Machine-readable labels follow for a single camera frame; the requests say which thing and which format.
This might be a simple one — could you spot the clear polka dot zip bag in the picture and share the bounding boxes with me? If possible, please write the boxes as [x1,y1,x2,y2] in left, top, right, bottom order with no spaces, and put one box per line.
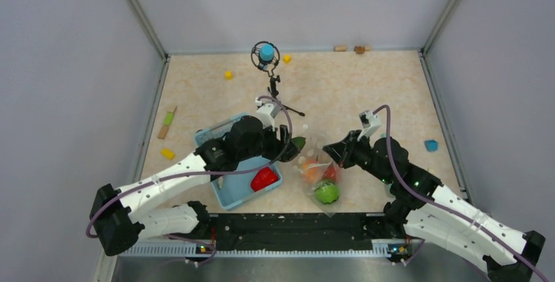
[293,124,342,217]

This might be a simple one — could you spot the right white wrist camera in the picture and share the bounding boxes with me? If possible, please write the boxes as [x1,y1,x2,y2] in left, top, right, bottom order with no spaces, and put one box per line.
[357,110,382,141]

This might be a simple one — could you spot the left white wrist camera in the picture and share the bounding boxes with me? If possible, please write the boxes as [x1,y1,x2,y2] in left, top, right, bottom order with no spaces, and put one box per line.
[254,97,281,132]

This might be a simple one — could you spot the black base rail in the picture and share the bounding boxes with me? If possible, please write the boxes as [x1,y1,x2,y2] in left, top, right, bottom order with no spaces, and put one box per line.
[169,213,417,255]

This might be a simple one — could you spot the red toy bell pepper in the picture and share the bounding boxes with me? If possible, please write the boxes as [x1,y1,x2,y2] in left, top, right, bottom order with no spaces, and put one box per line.
[250,167,279,192]

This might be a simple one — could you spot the red orange toy pepper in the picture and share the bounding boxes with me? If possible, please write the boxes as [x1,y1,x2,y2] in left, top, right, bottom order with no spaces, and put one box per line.
[322,164,338,183]

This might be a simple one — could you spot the brown wooden piece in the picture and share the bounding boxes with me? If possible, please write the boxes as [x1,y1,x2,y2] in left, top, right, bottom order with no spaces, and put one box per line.
[353,46,366,55]

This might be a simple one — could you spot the blue perforated plastic basket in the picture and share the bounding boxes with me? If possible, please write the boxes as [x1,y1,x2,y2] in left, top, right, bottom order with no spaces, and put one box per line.
[194,113,283,211]

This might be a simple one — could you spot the wooden cork piece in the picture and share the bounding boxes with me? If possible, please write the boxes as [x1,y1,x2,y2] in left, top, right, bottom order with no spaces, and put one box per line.
[334,45,348,52]

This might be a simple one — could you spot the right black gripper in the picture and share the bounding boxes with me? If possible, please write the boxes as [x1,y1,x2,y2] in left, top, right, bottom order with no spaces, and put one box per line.
[323,129,393,185]

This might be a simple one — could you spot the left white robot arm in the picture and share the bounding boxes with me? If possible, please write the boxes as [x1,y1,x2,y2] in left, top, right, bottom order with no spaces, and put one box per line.
[86,115,306,256]

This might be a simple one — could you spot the blue toy block right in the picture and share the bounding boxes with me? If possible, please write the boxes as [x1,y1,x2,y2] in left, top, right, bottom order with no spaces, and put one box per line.
[424,139,439,152]

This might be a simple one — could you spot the purple cable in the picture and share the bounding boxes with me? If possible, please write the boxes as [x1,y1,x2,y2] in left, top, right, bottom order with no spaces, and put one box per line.
[85,96,293,239]
[372,104,549,282]

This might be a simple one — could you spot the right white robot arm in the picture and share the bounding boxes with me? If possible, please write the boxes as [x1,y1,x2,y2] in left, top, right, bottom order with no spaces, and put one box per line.
[323,130,545,281]

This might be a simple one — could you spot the orange toy peach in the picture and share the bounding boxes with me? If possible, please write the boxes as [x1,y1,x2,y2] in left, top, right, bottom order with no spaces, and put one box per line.
[302,159,322,184]

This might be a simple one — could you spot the yellow block front left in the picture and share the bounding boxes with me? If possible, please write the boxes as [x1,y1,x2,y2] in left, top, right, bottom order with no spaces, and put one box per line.
[160,148,175,160]

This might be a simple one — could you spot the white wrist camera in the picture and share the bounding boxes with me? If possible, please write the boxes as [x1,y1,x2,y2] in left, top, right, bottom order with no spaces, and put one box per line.
[254,97,281,132]
[357,110,382,141]

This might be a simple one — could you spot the blue microphone on tripod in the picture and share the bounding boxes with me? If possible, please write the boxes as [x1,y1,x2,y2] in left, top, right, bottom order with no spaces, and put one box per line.
[250,41,306,118]

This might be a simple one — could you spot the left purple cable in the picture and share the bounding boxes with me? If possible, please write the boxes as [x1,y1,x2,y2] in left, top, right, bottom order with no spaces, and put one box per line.
[85,96,293,239]

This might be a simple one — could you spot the green and wood toy block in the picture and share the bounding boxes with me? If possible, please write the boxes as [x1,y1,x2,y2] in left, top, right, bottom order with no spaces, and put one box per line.
[157,105,177,139]

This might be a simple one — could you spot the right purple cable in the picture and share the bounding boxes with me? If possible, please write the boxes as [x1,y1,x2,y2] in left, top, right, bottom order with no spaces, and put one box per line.
[372,104,549,282]

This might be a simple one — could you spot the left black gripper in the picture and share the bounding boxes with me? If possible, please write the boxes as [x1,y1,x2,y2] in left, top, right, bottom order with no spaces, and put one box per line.
[239,121,300,162]

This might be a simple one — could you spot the dark green toy avocado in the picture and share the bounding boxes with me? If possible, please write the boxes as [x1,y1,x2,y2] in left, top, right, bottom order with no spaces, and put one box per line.
[291,136,306,150]

